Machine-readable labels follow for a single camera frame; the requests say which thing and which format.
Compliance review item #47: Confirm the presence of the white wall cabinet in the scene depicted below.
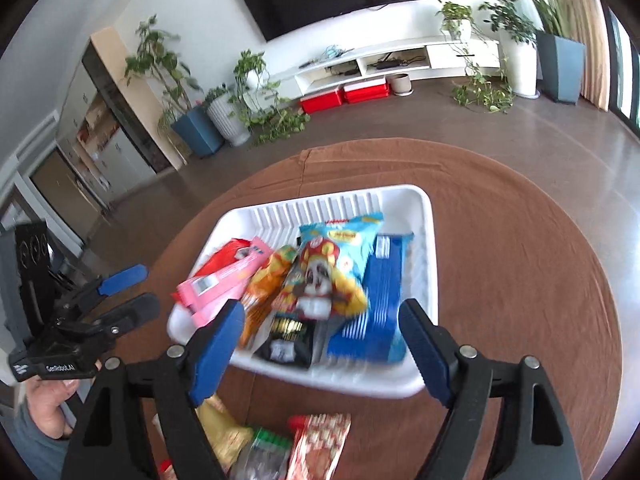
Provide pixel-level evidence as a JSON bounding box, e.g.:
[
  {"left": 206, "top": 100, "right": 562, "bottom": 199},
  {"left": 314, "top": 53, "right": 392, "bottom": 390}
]
[{"left": 55, "top": 27, "right": 183, "bottom": 211}]

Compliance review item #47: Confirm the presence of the white plastic tray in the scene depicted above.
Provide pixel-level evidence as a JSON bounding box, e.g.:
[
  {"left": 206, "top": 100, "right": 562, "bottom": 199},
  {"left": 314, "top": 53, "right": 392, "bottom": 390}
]
[{"left": 167, "top": 184, "right": 440, "bottom": 400}]

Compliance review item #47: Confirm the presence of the plant in white ribbed pot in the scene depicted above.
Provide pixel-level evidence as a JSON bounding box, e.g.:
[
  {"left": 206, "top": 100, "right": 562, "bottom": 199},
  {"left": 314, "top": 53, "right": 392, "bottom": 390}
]
[{"left": 204, "top": 85, "right": 251, "bottom": 147}]

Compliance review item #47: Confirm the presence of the pink snack packet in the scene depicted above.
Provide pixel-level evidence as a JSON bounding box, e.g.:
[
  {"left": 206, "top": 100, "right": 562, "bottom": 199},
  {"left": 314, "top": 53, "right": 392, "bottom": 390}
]
[{"left": 172, "top": 236, "right": 275, "bottom": 328}]

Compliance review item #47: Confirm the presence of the grey green clear snack packet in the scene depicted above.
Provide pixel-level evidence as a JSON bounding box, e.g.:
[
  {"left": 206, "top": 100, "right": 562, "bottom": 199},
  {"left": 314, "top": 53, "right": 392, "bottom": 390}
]
[{"left": 227, "top": 427, "right": 293, "bottom": 480}]

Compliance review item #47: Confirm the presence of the trailing plant in white pot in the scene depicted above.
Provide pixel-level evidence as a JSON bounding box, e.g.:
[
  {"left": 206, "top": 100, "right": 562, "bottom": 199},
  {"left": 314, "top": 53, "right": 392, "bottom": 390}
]
[
  {"left": 232, "top": 50, "right": 312, "bottom": 146},
  {"left": 435, "top": 1, "right": 516, "bottom": 115}
]

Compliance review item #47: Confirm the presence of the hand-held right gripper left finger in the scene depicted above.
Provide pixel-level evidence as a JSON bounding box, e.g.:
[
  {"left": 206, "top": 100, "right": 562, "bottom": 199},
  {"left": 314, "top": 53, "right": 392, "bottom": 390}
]
[{"left": 61, "top": 299, "right": 247, "bottom": 480}]

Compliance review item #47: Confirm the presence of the brown tablecloth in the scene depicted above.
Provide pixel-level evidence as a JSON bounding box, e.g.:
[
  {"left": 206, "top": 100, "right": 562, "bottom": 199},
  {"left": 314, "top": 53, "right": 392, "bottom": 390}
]
[{"left": 114, "top": 137, "right": 623, "bottom": 480}]

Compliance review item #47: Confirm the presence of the light blue snack packet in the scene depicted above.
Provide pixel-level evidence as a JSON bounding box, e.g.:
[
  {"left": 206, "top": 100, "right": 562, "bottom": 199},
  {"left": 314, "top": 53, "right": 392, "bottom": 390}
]
[{"left": 280, "top": 211, "right": 385, "bottom": 318}]

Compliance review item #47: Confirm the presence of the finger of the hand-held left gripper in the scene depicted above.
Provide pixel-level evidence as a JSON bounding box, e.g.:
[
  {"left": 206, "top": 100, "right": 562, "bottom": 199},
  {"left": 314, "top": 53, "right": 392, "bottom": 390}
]
[
  {"left": 82, "top": 293, "right": 162, "bottom": 337},
  {"left": 55, "top": 263, "right": 149, "bottom": 314}
]

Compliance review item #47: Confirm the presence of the person's left forearm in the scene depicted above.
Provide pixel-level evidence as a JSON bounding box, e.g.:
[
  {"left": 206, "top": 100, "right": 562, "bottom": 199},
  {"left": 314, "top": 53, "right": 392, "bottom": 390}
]
[{"left": 0, "top": 412, "right": 76, "bottom": 480}]

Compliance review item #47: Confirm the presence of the orange snack packet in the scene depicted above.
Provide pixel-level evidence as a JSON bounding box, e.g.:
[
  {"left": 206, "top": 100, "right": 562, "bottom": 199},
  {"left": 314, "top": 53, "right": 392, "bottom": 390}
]
[{"left": 239, "top": 245, "right": 301, "bottom": 350}]

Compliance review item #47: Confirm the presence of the person's left hand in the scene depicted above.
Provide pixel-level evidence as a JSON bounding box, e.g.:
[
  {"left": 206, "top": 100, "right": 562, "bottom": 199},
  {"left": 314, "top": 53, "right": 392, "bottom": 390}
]
[{"left": 25, "top": 377, "right": 83, "bottom": 441}]

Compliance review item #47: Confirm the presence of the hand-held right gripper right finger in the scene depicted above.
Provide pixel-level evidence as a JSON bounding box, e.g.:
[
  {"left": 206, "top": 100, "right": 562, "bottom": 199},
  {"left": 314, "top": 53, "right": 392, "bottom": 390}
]
[{"left": 398, "top": 298, "right": 583, "bottom": 480}]

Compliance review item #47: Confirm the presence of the red brown patterned snack packet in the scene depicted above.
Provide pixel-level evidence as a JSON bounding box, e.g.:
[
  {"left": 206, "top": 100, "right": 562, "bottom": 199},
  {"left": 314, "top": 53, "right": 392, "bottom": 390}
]
[{"left": 285, "top": 412, "right": 352, "bottom": 480}]

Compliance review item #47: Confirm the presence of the tall plant in blue pot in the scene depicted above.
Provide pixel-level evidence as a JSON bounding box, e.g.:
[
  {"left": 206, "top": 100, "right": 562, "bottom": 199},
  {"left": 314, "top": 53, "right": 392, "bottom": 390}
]
[{"left": 124, "top": 15, "right": 225, "bottom": 158}]

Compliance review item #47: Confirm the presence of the black sliding glass door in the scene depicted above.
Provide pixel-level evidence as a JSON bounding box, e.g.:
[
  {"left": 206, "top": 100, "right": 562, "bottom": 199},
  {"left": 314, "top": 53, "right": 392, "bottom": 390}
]
[{"left": 602, "top": 5, "right": 640, "bottom": 136}]

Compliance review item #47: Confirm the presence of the large-leaf plant in grey pot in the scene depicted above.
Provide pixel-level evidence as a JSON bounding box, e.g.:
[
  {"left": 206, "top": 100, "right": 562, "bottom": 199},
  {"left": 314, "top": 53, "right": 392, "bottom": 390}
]
[{"left": 492, "top": 0, "right": 587, "bottom": 106}]

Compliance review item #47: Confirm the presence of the white television cabinet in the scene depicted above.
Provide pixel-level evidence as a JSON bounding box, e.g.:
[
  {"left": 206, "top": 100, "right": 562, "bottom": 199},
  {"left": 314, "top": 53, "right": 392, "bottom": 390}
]
[{"left": 294, "top": 35, "right": 501, "bottom": 100}]

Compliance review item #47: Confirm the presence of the dark blue snack packet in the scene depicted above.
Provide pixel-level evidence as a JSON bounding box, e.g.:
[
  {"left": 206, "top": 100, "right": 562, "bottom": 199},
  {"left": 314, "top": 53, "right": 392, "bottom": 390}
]
[{"left": 327, "top": 232, "right": 415, "bottom": 363}]

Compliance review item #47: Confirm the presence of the gold snack packet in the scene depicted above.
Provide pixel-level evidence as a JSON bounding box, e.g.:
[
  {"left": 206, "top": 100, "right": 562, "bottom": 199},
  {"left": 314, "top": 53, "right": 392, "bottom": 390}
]
[{"left": 197, "top": 394, "right": 255, "bottom": 468}]

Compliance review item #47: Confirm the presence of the black snack packet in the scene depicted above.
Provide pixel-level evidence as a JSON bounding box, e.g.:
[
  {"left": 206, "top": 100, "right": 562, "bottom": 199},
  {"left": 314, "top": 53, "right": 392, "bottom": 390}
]
[{"left": 252, "top": 305, "right": 321, "bottom": 371}]

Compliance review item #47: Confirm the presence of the brown entrance door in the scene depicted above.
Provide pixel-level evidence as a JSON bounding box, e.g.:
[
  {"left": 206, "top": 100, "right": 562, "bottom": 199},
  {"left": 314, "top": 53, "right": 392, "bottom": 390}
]
[{"left": 30, "top": 150, "right": 86, "bottom": 248}]

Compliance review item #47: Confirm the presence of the beige curtain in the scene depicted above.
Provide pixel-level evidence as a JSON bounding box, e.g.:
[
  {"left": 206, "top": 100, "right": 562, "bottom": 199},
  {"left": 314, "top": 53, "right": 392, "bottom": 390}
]
[{"left": 542, "top": 0, "right": 612, "bottom": 113}]

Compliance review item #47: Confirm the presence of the empty beige flower pot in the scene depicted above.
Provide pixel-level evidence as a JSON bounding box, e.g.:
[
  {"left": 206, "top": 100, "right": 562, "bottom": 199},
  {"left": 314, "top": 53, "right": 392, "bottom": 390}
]
[{"left": 389, "top": 73, "right": 415, "bottom": 97}]

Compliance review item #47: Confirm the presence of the bushy plant in tall white pot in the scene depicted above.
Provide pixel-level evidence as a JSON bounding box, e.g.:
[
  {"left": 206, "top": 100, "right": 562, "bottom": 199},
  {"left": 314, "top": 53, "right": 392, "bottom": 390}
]
[{"left": 479, "top": 0, "right": 540, "bottom": 98}]

